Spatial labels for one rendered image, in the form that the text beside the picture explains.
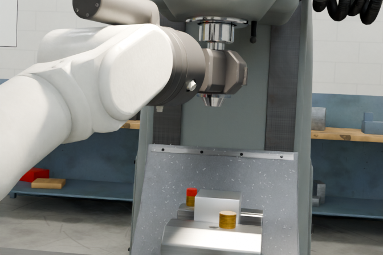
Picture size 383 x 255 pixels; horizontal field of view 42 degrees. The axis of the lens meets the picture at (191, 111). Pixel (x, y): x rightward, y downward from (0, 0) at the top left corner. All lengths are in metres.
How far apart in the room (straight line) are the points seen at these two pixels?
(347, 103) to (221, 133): 3.95
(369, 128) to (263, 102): 3.36
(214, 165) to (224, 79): 0.45
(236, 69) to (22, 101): 0.30
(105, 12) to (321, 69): 4.52
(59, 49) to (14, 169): 0.16
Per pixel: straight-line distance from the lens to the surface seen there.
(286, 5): 0.79
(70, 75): 0.39
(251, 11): 0.63
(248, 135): 1.05
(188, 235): 0.64
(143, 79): 0.43
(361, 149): 5.03
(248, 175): 1.04
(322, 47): 4.95
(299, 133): 1.06
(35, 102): 0.38
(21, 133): 0.37
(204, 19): 0.65
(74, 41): 0.48
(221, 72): 0.60
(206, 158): 1.05
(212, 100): 0.66
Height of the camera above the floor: 1.22
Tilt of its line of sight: 3 degrees down
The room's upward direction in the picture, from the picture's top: 3 degrees clockwise
